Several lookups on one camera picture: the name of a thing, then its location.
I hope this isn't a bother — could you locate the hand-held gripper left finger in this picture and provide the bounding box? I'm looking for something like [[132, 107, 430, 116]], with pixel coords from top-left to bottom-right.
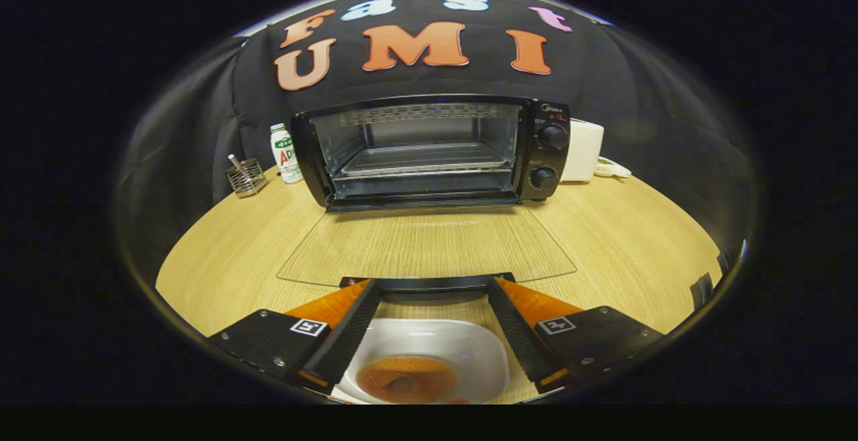
[[208, 279, 383, 395]]

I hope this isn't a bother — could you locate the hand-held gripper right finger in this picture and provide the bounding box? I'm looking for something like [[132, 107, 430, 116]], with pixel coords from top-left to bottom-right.
[[487, 277, 664, 393]]

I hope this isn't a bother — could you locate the brown glazed donut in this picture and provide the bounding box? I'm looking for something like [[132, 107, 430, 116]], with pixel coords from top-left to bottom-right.
[[355, 355, 460, 404]]

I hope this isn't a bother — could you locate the black toaster oven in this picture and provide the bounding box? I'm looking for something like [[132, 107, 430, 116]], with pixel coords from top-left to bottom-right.
[[277, 94, 578, 304]]

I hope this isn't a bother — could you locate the metal oven tray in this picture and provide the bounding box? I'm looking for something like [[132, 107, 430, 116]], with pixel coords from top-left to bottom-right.
[[341, 143, 510, 179]]

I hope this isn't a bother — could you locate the white bread toaster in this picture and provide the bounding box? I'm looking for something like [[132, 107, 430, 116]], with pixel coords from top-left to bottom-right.
[[562, 119, 605, 183]]

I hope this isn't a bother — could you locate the white plate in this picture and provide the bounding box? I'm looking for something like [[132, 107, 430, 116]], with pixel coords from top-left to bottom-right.
[[333, 318, 510, 405]]

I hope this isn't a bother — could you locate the white power strip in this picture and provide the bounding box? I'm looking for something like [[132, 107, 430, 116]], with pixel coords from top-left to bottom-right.
[[593, 156, 632, 179]]

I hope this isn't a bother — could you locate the metal mesh utensil holder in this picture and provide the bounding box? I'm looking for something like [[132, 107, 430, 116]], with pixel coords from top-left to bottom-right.
[[225, 154, 269, 198]]

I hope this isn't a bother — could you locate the white green-label drink bottle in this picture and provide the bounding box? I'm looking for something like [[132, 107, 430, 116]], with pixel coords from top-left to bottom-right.
[[270, 123, 304, 184]]

